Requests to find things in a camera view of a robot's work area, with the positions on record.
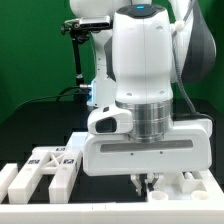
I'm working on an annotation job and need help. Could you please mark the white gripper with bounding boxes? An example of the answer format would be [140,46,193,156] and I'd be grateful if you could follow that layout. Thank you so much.
[83,119,212,195]

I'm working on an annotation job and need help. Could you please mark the white chair seat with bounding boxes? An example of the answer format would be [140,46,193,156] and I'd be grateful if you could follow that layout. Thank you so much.
[146,170,222,202]

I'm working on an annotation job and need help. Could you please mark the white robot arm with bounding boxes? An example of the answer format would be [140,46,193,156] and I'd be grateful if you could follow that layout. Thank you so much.
[70,0,212,184]

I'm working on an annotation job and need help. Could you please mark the white U-shaped fence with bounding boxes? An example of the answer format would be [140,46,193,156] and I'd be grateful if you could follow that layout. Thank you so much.
[0,163,224,224]

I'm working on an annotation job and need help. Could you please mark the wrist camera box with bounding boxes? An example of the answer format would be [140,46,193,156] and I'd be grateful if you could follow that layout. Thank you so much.
[87,104,133,134]

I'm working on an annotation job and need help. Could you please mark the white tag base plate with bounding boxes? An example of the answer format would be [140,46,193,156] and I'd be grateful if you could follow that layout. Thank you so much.
[66,132,87,151]

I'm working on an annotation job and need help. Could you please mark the black cable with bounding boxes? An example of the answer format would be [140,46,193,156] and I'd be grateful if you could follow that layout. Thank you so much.
[13,85,91,113]

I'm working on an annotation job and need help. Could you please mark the rear camera on stand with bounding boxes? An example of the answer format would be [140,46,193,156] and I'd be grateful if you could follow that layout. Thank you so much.
[60,15,112,86]

